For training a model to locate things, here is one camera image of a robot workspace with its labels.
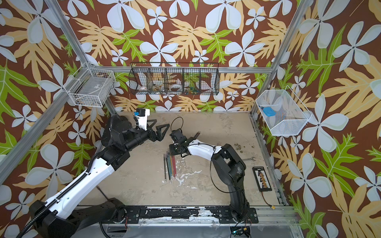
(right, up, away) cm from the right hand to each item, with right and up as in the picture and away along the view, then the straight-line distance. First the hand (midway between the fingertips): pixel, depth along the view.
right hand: (171, 149), depth 93 cm
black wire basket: (+3, +47, +5) cm, 47 cm away
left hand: (-1, +17, -25) cm, 30 cm away
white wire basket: (-46, +37, -7) cm, 60 cm away
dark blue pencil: (+17, +8, +14) cm, 23 cm away
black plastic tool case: (-44, +7, +5) cm, 45 cm away
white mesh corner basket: (+66, +23, -10) cm, 70 cm away
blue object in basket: (+59, +23, -7) cm, 64 cm away
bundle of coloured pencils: (-1, -9, -2) cm, 10 cm away
